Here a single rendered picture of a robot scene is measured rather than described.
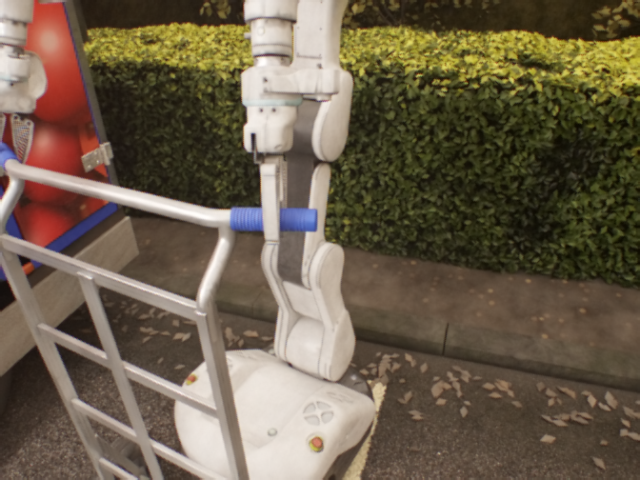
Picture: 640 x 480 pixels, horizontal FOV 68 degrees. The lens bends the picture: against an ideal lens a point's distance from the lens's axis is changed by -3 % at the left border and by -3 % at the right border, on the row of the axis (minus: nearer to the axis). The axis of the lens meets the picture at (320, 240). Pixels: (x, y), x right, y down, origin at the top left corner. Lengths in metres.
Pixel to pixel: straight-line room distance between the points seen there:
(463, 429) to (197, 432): 0.99
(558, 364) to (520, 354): 0.15
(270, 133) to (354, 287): 1.85
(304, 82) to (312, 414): 1.08
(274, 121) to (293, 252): 0.83
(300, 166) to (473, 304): 1.30
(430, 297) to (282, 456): 1.24
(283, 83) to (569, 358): 1.86
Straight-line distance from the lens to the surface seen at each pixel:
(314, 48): 1.37
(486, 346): 2.23
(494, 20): 4.40
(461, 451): 1.95
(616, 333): 2.50
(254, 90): 0.70
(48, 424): 2.29
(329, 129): 1.31
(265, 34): 0.71
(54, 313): 2.20
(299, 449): 1.48
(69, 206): 2.14
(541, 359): 2.25
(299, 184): 1.42
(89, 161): 2.19
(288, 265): 1.49
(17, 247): 1.10
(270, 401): 1.67
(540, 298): 2.54
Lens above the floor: 1.57
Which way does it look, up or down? 32 degrees down
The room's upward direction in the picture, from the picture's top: 2 degrees counter-clockwise
